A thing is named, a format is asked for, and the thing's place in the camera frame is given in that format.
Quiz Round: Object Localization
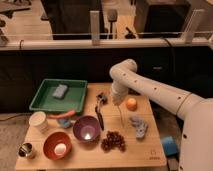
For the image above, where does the thin metal fork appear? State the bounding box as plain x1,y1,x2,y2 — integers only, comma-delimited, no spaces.
118,106,125,128

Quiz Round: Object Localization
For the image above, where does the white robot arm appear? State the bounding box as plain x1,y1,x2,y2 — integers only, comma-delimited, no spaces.
109,59,213,171

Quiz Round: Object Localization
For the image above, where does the orange fruit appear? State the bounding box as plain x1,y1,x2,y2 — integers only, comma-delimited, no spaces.
126,98,137,111

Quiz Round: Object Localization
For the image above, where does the black rectangular block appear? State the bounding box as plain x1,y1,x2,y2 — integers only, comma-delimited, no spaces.
129,89,141,96

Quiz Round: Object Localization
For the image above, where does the blue crumpled cloth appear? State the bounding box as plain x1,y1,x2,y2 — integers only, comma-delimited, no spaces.
130,116,148,139

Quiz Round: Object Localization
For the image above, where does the wooden table board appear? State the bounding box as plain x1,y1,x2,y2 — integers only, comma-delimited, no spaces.
15,83,166,171

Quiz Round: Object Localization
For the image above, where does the bunch of red grapes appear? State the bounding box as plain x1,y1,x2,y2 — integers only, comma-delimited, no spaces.
101,131,126,152

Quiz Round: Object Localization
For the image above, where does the purple bowl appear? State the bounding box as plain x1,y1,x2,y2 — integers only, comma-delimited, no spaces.
73,115,100,142

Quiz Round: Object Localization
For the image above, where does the blue-grey sponge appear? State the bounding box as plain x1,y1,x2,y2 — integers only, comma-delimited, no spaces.
52,84,68,99

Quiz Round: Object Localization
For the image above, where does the blue toy piece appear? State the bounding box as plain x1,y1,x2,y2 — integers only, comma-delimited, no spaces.
58,119,72,129

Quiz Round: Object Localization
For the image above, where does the green plastic tray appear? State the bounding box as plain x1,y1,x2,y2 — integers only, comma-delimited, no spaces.
29,79,88,114

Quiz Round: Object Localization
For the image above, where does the orange carrot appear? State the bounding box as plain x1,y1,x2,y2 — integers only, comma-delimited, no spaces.
47,110,76,120

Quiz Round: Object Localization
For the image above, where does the blue box on floor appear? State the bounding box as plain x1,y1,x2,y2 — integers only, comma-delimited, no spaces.
161,136,179,156

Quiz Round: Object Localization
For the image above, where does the red bowl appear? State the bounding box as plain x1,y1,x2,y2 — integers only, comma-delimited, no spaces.
43,132,72,160

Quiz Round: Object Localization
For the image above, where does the white egg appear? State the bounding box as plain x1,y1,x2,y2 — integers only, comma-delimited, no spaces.
54,143,66,155

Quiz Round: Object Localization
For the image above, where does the white paper cup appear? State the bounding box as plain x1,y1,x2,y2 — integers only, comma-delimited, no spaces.
29,111,48,133

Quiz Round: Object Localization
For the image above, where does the small metal cup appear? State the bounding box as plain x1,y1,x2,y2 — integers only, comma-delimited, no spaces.
18,143,35,159

